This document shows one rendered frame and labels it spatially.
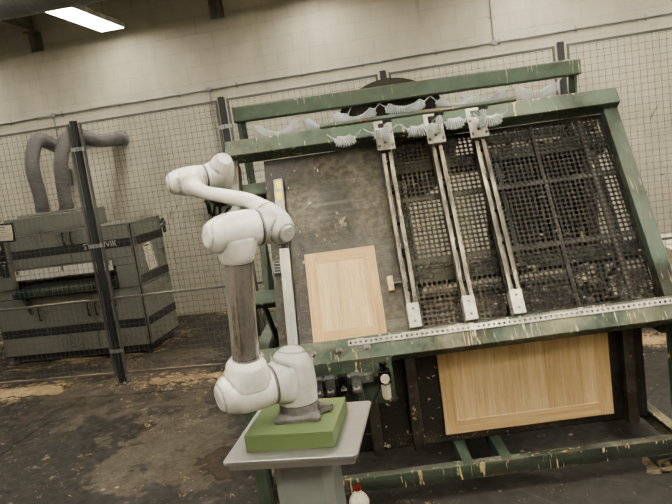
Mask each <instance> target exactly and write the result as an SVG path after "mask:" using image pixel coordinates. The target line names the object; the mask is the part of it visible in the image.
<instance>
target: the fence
mask: <svg viewBox="0 0 672 504"><path fill-rule="evenodd" d="M279 180H280V181H281V188H279V189H276V186H275V181H279ZM273 184H274V195H275V204H276V205H278V206H280V207H281V208H282V209H284V210H285V211H286V208H285V197H284V187H283V180H282V179H275V180H273ZM276 192H282V200H277V197H276ZM279 251H280V263H281V274H282V285H283V296H284V307H285V319H286V330H287V341H288V346H290V345H299V343H298V333H297V323H296V312H295V302H294V291H293V281H292V270H291V260H290V250H289V242H288V248H281V249H279Z"/></svg>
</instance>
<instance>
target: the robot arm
mask: <svg viewBox="0 0 672 504"><path fill-rule="evenodd" d="M233 178H234V162H233V160H232V158H231V157H230V155H228V154H226V153H218V154H216V155H215V156H214V157H213V158H212V160H211V161H210V162H208V163H206V164H203V165H194V166H187V167H183V168H179V169H176V170H174V171H172V172H170V173H169V174H168V175H167V176H166V186H167V190H168V191H169V192H170V193H172V194H175V195H185V196H189V197H199V198H202V199H205V200H204V202H205V203H206V206H207V210H208V214H209V215H212V219H210V220H209V221H207V223H206V224H205V225H204V226H203V229H202V239H203V243H204V245H205V247H206V248H207V250H208V251H210V252H211V253H213V254H217V256H218V258H219V260H220V262H221V263H222V264H224V265H223V266H224V277H225V288H226V299H227V307H228V318H229V329H230V340H231V352H232V357H231V358H230V359H229V360H228V361H227V363H226V365H225V371H224V376H222V377H220V378H219V379H218V380H217V382H216V384H215V387H214V396H215V400H216V403H217V405H218V407H219V408H220V410H222V411H224V412H227V413H229V414H246V413H251V412H255V411H258V410H261V409H264V408H267V407H270V406H272V405H275V404H279V410H280V411H279V414H278V416H277V418H276V419H275V420H274V424H275V425H282V424H291V423H302V422H319V421H321V420H322V419H321V413H323V412H327V411H331V410H333V408H332V407H333V404H332V403H325V402H324V401H318V394H317V380H316V374H315V369H314V365H313V362H312V360H311V358H310V356H309V354H308V353H307V352H306V351H305V349H304V348H303V347H301V346H297V345H290V346H284V347H281V348H280V349H279V350H277V351H276V352H275V354H274V355H273V361H271V362H269V363H268V364H267V363H266V360H265V359H264V358H263V357H262V356H261V355H260V354H259V345H258V332H257V319H256V306H255V294H254V281H253V268H252V261H253V260H254V258H255V254H256V250H257V247H258V246H260V245H266V244H273V243H277V244H284V243H288V242H289V241H291V240H292V238H293V237H294V234H295V229H294V223H293V220H292V218H291V217H290V215H289V214H288V213H287V212H286V211H285V210H284V209H282V208H281V207H280V206H278V205H276V204H274V203H272V202H270V201H267V200H265V199H263V198H261V197H259V196H256V195H254V194H250V193H246V192H241V191H235V190H230V188H231V183H232V182H233ZM210 201H211V203H212V204H213V212H212V207H211V203H210ZM225 205H227V207H226V209H225V211H224V213H223V214H222V207H223V206H225ZM232 205H234V206H238V207H242V208H245V210H238V211H232V212H228V211H229V210H230V209H231V208H232ZM217 206H218V207H219V211H218V214H217V213H216V209H217ZM247 209H248V210H247Z"/></svg>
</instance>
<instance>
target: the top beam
mask: <svg viewBox="0 0 672 504"><path fill-rule="evenodd" d="M619 103H620V98H619V95H618V93H617V90H616V88H615V87H613V88H606V89H599V90H592V91H585V92H577V93H570V94H563V95H556V96H549V97H542V98H535V99H528V100H521V101H516V102H511V103H504V104H497V105H489V106H488V109H484V110H486V112H487V113H484V114H487V116H491V115H494V114H496V113H497V114H499V115H501V116H502V114H503V113H504V112H505V111H506V110H507V109H509V110H508V111H507V112H506V113H505V114H504V116H503V118H502V120H503V122H501V124H499V125H497V124H496V126H494V127H492V126H491V127H489V126H488V129H494V128H501V127H508V126H515V125H522V124H529V123H537V122H544V121H551V120H558V119H565V118H572V117H580V116H587V115H594V114H600V112H601V111H602V110H603V109H604V108H610V107H618V105H619ZM443 113H444V115H441V117H442V118H443V119H442V120H443V122H446V121H447V119H449V118H457V117H460V118H462V119H463V120H464V119H465V118H466V113H465V109H461V110H454V111H447V112H443ZM391 120H392V122H391V124H392V128H393V127H394V126H395V125H397V124H398V126H397V127H395V128H394V129H393V135H394V141H395V142H401V141H408V140H415V139H422V138H427V135H426V132H425V131H424V132H425V136H424V134H423V132H422V134H423V137H422V136H421V133H420V137H419V136H418V137H417V138H416V131H415V138H414V137H413V135H412V137H411V134H410V136H408V135H409V132H410V130H409V132H408V133H407V131H408V130H406V129H405V128H403V127H402V126H400V125H399V124H401V125H403V126H404V127H406V128H410V126H419V125H422V124H424V120H423V115H418V116H411V117H404V118H397V119H391ZM464 125H465V126H463V125H462V126H463V128H461V127H460V129H459V128H458V130H457V129H455V130H454V129H453V130H451V129H450V130H449V128H448V130H446V127H445V124H444V123H443V127H444V132H445V135H451V134H458V133H465V132H470V130H469V126H468V122H467V119H466V120H465V122H464ZM360 129H361V132H360V133H359V134H358V135H357V136H356V138H355V140H356V142H354V143H355V144H353V143H352V146H351V145H350V147H349V146H348V144H347V148H346V146H345V148H343V144H342V148H341V147H340V146H339V147H338V145H337V147H336V146H335V145H336V143H334V140H333V139H331V138H330V137H328V136H327V134H328V135H329V136H331V137H332V138H334V139H335V138H337V136H346V135H349V134H351V136H352V135H353V136H355V135H356V134H357V133H358V132H359V131H360ZM363 129H365V130H367V131H370V132H372V131H374V126H373V122H369V123H361V124H354V125H347V126H340V127H333V128H326V129H314V130H307V131H300V132H293V133H286V134H279V135H272V136H264V137H257V138H250V139H243V140H236V141H229V142H224V153H226V154H228V155H230V157H231V158H232V160H237V161H239V163H240V164H243V163H250V162H257V161H264V160H272V159H279V158H286V157H293V156H300V155H307V154H315V153H322V152H329V151H336V150H343V149H350V148H358V147H365V146H372V145H377V144H376V138H375V139H374V135H373V137H372V134H371V133H369V132H366V131H364V130H363ZM410 129H411V128H410Z"/></svg>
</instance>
